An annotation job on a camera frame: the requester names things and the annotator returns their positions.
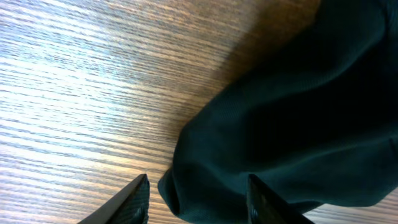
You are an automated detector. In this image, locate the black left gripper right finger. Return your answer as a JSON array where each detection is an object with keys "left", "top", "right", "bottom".
[{"left": 246, "top": 174, "right": 314, "bottom": 224}]

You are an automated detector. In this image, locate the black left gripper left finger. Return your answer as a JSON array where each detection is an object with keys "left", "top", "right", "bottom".
[{"left": 78, "top": 174, "right": 150, "bottom": 224}]

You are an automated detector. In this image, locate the black t-shirt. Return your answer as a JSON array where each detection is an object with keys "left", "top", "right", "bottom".
[{"left": 158, "top": 0, "right": 397, "bottom": 223}]

